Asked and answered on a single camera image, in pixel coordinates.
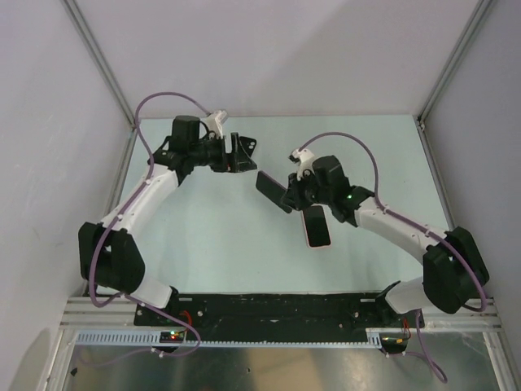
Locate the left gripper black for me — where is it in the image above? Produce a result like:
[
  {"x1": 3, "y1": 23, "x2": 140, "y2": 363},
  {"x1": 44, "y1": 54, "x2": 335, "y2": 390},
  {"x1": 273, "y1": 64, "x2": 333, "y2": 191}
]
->
[{"x1": 189, "y1": 133, "x2": 256, "y2": 174}]

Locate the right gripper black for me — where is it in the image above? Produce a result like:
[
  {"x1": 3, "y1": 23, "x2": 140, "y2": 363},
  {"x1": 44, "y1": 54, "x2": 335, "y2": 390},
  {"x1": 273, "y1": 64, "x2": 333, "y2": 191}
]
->
[{"x1": 280, "y1": 169, "x2": 331, "y2": 213}]

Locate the black phone case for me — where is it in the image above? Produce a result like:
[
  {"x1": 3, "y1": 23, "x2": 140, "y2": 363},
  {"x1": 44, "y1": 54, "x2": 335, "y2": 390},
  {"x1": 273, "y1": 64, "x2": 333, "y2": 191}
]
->
[{"x1": 234, "y1": 136, "x2": 257, "y2": 173}]

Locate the purple phone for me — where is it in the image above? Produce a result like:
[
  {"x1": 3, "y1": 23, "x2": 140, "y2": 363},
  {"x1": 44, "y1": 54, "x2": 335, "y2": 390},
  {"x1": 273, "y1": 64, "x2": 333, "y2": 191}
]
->
[{"x1": 256, "y1": 170, "x2": 292, "y2": 213}]

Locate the pink phone case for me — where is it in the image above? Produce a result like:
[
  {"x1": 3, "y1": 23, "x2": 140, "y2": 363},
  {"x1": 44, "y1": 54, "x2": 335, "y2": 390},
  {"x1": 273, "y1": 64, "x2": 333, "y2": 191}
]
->
[{"x1": 300, "y1": 205, "x2": 332, "y2": 249}]

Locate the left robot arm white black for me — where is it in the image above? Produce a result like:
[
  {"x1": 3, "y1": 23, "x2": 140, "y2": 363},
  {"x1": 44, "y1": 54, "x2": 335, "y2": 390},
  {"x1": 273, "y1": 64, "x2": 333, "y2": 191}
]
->
[{"x1": 78, "y1": 111, "x2": 257, "y2": 325}]

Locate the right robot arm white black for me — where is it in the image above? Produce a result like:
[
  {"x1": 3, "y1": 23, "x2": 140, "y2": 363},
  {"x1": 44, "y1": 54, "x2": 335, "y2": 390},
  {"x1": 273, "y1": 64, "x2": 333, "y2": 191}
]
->
[{"x1": 282, "y1": 149, "x2": 489, "y2": 327}]

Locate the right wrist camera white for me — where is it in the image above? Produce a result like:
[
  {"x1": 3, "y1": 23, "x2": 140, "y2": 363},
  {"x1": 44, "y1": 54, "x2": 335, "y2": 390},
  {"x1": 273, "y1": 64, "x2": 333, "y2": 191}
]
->
[{"x1": 288, "y1": 148, "x2": 317, "y2": 181}]

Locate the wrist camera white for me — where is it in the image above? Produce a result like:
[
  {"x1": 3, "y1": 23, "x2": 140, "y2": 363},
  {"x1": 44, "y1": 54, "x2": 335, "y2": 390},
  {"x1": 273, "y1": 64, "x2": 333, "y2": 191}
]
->
[
  {"x1": 202, "y1": 109, "x2": 228, "y2": 139},
  {"x1": 288, "y1": 148, "x2": 317, "y2": 181}
]

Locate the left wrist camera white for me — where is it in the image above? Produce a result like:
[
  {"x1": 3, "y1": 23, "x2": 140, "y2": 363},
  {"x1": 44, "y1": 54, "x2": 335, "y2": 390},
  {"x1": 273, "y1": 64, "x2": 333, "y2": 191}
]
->
[{"x1": 202, "y1": 109, "x2": 228, "y2": 139}]

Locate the right aluminium frame post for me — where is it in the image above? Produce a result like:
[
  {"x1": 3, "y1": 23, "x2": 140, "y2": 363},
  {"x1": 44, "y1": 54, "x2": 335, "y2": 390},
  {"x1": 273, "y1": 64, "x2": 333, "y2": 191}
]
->
[{"x1": 415, "y1": 0, "x2": 496, "y2": 131}]

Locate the aluminium frame post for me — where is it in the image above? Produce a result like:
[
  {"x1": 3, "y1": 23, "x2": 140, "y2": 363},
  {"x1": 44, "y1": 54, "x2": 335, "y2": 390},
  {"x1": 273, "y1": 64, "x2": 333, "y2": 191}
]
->
[
  {"x1": 415, "y1": 0, "x2": 496, "y2": 131},
  {"x1": 60, "y1": 0, "x2": 134, "y2": 130}
]

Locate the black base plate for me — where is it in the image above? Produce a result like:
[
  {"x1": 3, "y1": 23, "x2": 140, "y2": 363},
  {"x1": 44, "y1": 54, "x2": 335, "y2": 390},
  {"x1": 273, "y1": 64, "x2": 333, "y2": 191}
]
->
[{"x1": 134, "y1": 291, "x2": 427, "y2": 343}]

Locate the right controller board with wires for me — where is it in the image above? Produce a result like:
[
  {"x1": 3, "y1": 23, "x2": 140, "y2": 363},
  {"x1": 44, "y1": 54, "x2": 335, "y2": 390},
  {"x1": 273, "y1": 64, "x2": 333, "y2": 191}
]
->
[{"x1": 380, "y1": 319, "x2": 412, "y2": 358}]

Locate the controller board with wires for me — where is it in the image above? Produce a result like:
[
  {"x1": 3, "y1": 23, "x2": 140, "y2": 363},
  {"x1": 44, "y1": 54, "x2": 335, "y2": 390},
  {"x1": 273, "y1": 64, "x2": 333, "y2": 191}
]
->
[
  {"x1": 380, "y1": 319, "x2": 412, "y2": 358},
  {"x1": 160, "y1": 310, "x2": 192, "y2": 344}
]

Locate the left aluminium frame post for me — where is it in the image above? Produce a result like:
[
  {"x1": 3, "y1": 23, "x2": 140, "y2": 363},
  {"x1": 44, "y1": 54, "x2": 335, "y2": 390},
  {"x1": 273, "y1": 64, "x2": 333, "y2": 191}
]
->
[{"x1": 60, "y1": 0, "x2": 134, "y2": 130}]

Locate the left controller board with wires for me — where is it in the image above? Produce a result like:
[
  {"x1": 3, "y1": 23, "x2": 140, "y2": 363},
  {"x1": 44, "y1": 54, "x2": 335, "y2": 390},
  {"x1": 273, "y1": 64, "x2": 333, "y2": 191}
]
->
[{"x1": 160, "y1": 310, "x2": 192, "y2": 344}]

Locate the white slotted cable duct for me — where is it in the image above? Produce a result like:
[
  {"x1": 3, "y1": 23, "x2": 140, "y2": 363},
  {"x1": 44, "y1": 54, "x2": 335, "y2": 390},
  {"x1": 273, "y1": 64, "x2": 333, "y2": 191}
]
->
[{"x1": 76, "y1": 330, "x2": 382, "y2": 349}]

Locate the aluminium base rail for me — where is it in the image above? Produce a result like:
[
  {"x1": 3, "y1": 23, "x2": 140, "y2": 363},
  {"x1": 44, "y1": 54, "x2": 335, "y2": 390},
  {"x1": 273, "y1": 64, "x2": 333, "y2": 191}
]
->
[{"x1": 59, "y1": 297, "x2": 503, "y2": 332}]

